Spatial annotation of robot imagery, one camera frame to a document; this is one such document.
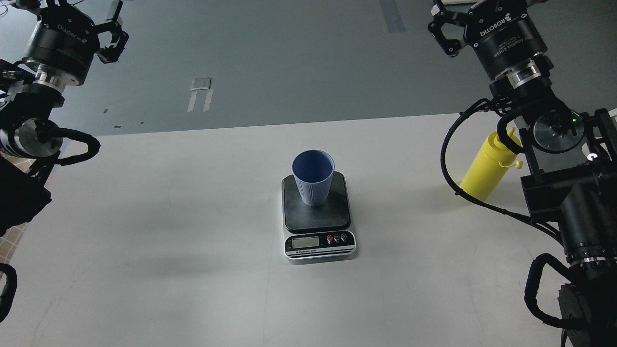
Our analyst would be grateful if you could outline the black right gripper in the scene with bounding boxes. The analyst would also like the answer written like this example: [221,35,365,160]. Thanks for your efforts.
[428,0,547,81]

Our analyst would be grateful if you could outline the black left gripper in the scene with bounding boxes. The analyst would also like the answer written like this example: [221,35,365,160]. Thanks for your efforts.
[22,0,129,85]

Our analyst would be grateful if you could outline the yellow squeeze bottle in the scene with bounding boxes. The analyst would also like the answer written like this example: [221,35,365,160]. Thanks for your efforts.
[460,132,524,201]

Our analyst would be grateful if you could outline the blue ribbed plastic cup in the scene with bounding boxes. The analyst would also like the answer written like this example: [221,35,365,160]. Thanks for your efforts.
[292,149,335,207]

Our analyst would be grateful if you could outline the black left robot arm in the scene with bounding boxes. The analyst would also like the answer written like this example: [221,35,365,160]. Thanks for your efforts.
[0,0,129,236]

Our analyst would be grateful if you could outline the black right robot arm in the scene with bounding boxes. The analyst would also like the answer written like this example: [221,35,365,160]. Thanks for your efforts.
[428,0,616,347]

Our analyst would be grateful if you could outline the black digital kitchen scale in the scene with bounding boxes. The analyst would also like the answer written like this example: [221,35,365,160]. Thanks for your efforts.
[281,171,358,264]

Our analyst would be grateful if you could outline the grey floor plate with tape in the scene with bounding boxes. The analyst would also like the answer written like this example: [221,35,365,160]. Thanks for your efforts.
[187,77,214,113]

